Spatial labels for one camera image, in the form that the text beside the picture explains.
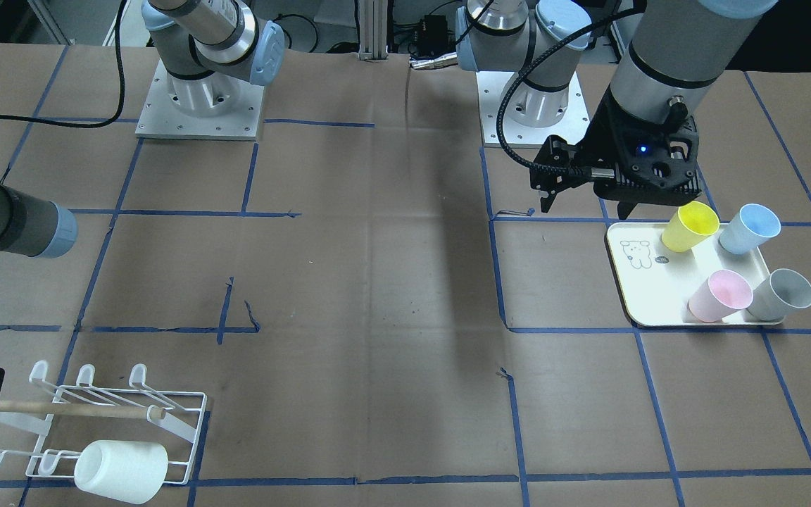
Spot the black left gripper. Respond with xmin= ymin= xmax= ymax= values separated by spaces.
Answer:
xmin=539 ymin=91 xmax=702 ymax=220

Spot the white plastic cup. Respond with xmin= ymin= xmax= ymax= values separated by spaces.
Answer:
xmin=74 ymin=440 xmax=170 ymax=505

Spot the wooden rack dowel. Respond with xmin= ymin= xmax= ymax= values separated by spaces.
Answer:
xmin=0 ymin=400 xmax=170 ymax=421

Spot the yellow plastic cup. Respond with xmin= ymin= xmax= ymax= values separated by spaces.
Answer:
xmin=662 ymin=200 xmax=720 ymax=253

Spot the pink plastic cup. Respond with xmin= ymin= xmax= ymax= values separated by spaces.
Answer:
xmin=686 ymin=269 xmax=753 ymax=322

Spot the grey plastic cup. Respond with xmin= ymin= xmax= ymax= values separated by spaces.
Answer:
xmin=747 ymin=268 xmax=811 ymax=322

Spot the cream rabbit print tray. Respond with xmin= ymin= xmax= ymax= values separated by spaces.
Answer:
xmin=605 ymin=222 xmax=770 ymax=327

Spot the black power adapter box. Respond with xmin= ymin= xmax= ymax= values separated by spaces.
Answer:
xmin=415 ymin=14 xmax=448 ymax=54

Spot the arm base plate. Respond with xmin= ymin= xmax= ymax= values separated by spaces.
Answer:
xmin=135 ymin=61 xmax=266 ymax=142
xmin=476 ymin=71 xmax=589 ymax=149

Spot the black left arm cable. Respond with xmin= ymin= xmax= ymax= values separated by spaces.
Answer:
xmin=496 ymin=7 xmax=646 ymax=173

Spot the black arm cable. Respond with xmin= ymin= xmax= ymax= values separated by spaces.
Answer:
xmin=0 ymin=0 xmax=128 ymax=129
xmin=496 ymin=7 xmax=646 ymax=173

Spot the white wire cup rack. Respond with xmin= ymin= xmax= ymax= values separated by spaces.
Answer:
xmin=0 ymin=361 xmax=210 ymax=489

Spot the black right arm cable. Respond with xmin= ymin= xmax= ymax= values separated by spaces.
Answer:
xmin=0 ymin=0 xmax=128 ymax=129

